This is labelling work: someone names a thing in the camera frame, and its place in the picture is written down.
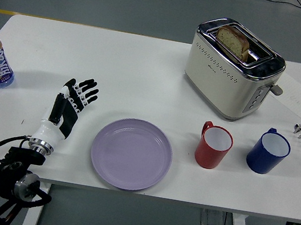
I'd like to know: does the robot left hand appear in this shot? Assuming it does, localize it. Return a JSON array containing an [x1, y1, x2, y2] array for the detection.
[[30, 70, 101, 154]]

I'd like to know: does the purple plate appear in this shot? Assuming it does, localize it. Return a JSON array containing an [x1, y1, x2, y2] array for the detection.
[[86, 112, 178, 198]]

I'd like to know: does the red mug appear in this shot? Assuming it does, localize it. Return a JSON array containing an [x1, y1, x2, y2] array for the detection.
[[192, 119, 237, 173]]

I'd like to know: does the cream and chrome toaster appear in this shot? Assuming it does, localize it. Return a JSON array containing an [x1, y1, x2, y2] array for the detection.
[[177, 12, 295, 130]]

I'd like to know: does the grey box under table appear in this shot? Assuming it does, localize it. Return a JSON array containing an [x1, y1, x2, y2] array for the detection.
[[200, 208, 227, 225]]

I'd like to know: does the bread slice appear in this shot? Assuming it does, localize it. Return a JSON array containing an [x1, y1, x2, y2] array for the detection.
[[213, 24, 254, 63]]

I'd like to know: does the blue mug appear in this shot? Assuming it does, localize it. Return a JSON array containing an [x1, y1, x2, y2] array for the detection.
[[243, 124, 295, 179]]

